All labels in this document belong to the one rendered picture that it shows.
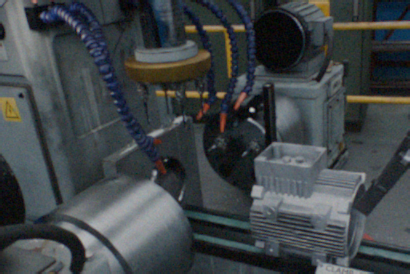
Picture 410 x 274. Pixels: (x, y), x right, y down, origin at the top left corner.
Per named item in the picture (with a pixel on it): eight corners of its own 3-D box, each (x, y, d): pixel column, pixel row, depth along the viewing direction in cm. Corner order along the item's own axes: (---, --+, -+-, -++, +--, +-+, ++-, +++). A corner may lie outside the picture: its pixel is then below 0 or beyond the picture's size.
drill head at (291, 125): (190, 197, 132) (178, 111, 122) (255, 144, 165) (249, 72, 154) (272, 212, 122) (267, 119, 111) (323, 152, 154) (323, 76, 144)
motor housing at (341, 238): (251, 263, 102) (245, 184, 94) (285, 220, 117) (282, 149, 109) (343, 286, 93) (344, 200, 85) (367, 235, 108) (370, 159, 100)
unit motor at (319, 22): (252, 143, 157) (243, 9, 139) (290, 113, 183) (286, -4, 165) (327, 152, 146) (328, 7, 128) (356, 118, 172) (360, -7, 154)
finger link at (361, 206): (389, 189, 84) (388, 191, 83) (367, 215, 88) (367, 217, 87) (375, 179, 84) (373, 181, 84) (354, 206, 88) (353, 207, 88)
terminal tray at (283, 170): (255, 191, 98) (253, 160, 95) (275, 171, 107) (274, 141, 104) (310, 201, 93) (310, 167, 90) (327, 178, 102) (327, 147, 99)
